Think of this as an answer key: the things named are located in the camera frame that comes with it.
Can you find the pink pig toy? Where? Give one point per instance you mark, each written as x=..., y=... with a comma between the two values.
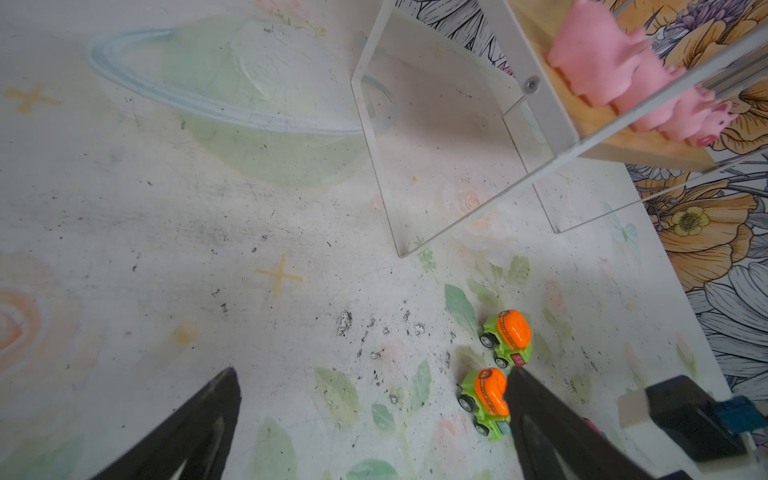
x=650, y=77
x=595, y=56
x=712, y=127
x=689, y=114

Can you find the bamboo two-tier shelf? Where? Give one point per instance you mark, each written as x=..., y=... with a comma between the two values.
x=451, y=138

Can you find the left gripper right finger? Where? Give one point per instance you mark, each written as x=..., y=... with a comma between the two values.
x=554, y=442

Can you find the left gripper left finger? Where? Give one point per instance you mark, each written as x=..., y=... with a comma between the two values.
x=194, y=442

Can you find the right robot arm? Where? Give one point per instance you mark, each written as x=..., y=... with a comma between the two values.
x=687, y=434

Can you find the green orange mixer truck toy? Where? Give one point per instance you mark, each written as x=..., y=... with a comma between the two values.
x=509, y=336
x=482, y=395

